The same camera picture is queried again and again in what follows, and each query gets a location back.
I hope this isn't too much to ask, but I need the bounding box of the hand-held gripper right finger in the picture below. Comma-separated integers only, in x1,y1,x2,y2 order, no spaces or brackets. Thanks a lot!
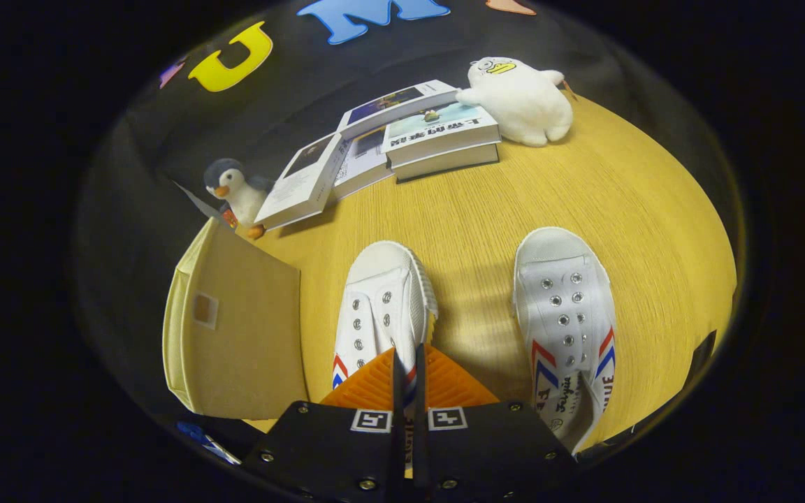
413,344,578,503

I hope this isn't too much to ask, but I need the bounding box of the black backdrop cloth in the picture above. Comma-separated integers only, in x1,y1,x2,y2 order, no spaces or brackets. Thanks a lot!
74,0,746,420

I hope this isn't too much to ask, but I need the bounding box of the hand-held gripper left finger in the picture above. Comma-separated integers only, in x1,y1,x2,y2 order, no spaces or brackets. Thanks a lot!
242,347,410,503

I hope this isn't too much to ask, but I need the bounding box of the white canvas shoe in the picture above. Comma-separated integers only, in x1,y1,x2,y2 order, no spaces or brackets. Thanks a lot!
331,241,440,470
512,227,617,455

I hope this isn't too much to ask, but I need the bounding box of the white book with portrait cover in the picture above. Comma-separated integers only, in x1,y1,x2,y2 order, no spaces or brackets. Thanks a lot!
254,133,351,231

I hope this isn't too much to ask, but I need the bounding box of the thick book with teal cover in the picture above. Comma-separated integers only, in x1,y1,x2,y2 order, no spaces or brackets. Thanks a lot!
382,101,501,168

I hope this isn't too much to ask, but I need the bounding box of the thin white booklet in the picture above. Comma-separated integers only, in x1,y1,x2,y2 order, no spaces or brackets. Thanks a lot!
333,126,395,200

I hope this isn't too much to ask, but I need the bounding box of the white book with night photo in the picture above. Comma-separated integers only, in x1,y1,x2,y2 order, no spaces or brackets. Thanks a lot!
336,80,460,139

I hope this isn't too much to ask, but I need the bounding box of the white duck plush toy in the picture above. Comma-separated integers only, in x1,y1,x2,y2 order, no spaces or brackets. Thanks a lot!
456,57,574,147

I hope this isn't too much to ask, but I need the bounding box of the computer monitor screen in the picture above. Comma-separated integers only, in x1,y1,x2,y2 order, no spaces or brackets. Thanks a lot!
177,421,241,465

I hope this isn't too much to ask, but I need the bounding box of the beige fabric storage box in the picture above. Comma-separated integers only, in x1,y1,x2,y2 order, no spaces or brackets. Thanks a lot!
163,180,309,420

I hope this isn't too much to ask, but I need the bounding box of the dark-edged book under teal book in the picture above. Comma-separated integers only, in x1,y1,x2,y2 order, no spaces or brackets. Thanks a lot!
392,143,501,184

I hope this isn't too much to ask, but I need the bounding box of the grey penguin plush toy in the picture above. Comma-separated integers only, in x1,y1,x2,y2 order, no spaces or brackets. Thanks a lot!
204,159,274,240

